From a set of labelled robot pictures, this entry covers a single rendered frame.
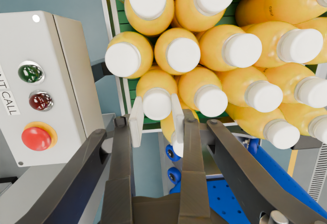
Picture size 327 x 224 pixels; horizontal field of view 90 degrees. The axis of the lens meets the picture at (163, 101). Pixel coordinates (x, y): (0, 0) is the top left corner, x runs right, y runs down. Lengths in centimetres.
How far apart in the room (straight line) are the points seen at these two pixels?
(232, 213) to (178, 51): 33
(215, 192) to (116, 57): 36
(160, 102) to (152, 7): 11
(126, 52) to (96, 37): 118
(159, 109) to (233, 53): 11
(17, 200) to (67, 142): 70
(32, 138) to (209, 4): 27
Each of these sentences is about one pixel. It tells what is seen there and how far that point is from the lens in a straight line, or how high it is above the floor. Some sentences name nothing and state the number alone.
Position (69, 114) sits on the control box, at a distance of 25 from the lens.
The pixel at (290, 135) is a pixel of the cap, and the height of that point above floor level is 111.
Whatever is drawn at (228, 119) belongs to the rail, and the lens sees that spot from 41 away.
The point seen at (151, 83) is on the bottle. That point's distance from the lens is 24.
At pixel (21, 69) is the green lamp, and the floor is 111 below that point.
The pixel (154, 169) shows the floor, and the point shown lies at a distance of 177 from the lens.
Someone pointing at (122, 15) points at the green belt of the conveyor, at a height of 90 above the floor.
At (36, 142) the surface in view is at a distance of 28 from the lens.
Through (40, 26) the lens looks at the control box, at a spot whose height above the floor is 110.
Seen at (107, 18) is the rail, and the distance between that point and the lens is 33.
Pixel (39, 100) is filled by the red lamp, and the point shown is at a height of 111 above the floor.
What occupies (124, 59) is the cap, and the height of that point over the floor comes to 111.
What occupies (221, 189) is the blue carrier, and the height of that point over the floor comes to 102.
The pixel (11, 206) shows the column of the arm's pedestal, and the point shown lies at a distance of 94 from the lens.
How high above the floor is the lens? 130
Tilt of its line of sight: 70 degrees down
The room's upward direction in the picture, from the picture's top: 173 degrees clockwise
